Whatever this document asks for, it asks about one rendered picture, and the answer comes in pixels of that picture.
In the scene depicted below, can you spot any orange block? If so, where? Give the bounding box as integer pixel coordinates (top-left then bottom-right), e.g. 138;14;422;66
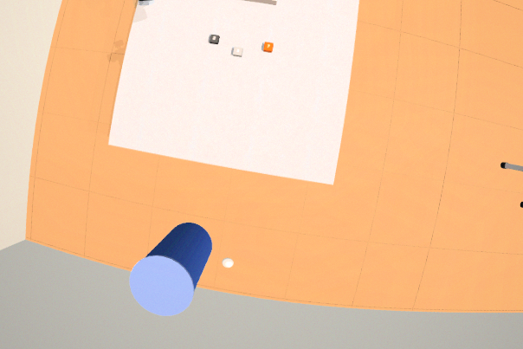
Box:
263;42;274;53

